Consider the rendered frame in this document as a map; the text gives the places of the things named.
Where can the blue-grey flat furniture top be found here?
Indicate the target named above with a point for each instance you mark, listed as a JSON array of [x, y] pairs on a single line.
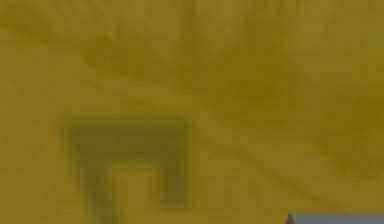
[[340, 219]]

